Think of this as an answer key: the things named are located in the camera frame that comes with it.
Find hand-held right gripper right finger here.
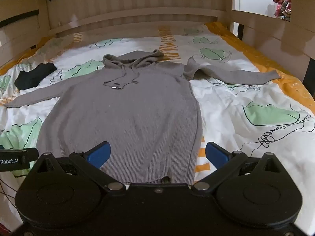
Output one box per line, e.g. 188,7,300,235
192,141,287,192

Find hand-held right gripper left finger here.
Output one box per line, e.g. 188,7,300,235
31,141,125,192

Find grey hooded sweater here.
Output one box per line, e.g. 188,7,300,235
4,50,282,185

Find red clothes pile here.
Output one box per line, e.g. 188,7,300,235
273,0,292,20

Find leaf printed bed sheet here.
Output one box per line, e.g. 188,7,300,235
0,21,315,230

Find black cloth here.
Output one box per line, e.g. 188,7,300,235
14,63,57,90

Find wooden side shelf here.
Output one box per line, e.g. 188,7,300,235
0,0,50,67

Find wooden bed frame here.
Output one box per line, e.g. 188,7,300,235
47,0,315,96

